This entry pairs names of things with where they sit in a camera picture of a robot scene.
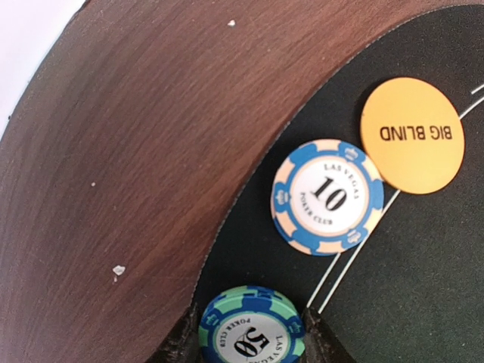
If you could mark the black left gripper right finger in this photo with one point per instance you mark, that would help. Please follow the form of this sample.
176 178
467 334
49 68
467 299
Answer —
321 343

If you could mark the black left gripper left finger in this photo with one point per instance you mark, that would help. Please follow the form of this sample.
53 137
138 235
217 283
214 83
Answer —
182 342

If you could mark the green chip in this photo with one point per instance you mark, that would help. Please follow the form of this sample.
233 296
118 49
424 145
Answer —
251 324

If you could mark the blue white chip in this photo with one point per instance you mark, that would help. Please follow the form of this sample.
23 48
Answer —
327 197

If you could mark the yellow big blind button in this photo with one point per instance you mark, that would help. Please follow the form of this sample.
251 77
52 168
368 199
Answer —
414 135

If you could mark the round black poker mat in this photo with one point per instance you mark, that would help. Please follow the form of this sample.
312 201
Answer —
414 291

